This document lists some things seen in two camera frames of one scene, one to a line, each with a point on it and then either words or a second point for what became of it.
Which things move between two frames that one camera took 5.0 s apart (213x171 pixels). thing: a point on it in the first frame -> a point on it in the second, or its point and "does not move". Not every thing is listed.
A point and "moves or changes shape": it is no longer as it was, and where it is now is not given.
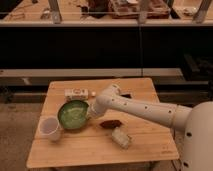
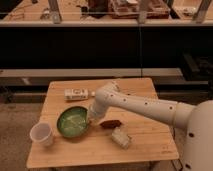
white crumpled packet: [120, 137] does not move
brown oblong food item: [110, 124] does not move
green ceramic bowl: [73, 114] moves or changes shape
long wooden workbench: [109, 13] does not move
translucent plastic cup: [50, 128] -> [40, 132]
